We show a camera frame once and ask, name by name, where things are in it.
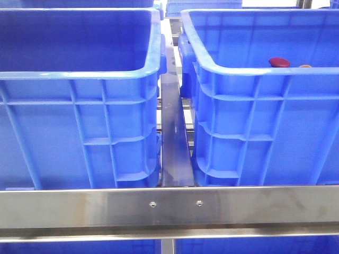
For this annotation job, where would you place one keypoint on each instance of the blue bin lower right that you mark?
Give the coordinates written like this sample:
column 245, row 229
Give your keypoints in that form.
column 306, row 244

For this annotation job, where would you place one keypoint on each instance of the steel front rack rail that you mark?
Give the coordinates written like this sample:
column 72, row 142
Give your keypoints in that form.
column 170, row 212

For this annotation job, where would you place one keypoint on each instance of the blue bin front left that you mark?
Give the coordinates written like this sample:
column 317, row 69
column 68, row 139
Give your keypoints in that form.
column 79, row 89

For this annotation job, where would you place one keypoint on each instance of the blue bin front right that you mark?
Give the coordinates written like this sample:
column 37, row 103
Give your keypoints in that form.
column 255, row 124

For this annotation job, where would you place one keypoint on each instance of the red mushroom push button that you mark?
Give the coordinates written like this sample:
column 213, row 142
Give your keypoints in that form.
column 278, row 62

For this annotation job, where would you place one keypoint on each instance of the blue bin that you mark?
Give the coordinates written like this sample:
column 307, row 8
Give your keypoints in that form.
column 255, row 124
column 123, row 246
column 306, row 244
column 84, row 4
column 79, row 89
column 174, row 8

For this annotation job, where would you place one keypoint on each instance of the blue bin rear right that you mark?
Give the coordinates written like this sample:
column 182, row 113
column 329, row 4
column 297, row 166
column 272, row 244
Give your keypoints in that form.
column 174, row 8

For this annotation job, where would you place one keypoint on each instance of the blue bin rear left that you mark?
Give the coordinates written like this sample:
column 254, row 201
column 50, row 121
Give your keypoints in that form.
column 84, row 4

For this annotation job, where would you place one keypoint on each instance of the blue bin lower left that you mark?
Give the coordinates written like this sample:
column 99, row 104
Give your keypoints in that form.
column 123, row 246

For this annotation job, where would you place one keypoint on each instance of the steel centre divider bar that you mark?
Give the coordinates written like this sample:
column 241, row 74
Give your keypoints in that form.
column 176, row 161

